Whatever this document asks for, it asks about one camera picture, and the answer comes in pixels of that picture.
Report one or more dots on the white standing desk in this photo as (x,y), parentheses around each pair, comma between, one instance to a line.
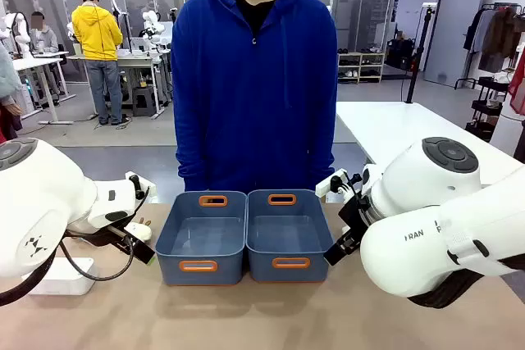
(41,67)

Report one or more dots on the black utility cart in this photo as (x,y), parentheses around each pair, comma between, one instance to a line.
(488,108)

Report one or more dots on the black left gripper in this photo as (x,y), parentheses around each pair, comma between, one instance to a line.
(117,237)

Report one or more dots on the grey lab desk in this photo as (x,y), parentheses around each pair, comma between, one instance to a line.
(139,64)

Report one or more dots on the seated person grey top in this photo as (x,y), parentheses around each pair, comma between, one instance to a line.
(43,36)

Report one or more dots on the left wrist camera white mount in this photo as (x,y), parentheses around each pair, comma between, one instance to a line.
(141,187)

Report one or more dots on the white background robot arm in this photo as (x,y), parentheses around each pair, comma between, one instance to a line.
(152,26)
(18,32)

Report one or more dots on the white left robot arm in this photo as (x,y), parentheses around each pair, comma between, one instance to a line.
(37,206)

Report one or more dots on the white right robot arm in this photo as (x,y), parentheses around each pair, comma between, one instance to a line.
(430,219)

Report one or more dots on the person in yellow hoodie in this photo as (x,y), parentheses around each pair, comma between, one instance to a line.
(97,38)

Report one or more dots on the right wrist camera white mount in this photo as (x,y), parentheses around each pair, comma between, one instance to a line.
(334,184)

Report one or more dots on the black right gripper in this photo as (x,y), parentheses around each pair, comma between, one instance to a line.
(354,216)

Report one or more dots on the black bags pile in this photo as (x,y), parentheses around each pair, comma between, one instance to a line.
(401,54)

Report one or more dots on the clothes rack with coats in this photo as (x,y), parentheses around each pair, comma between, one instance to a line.
(498,38)

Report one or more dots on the person in grey sleeve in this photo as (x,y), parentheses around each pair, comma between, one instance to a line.
(7,79)

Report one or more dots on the low shoe rack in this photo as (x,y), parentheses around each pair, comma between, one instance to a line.
(361,66)

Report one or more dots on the black tripod stand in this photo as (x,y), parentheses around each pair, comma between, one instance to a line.
(418,55)

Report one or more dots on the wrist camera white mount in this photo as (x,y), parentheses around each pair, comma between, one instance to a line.
(141,187)
(334,184)

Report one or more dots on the person in blue hoodie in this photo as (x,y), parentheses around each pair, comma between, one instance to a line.
(254,87)

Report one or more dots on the red hanging garment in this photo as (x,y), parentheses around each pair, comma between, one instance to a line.
(517,87)

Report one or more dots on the black step stool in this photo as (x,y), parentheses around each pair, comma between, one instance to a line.
(144,101)

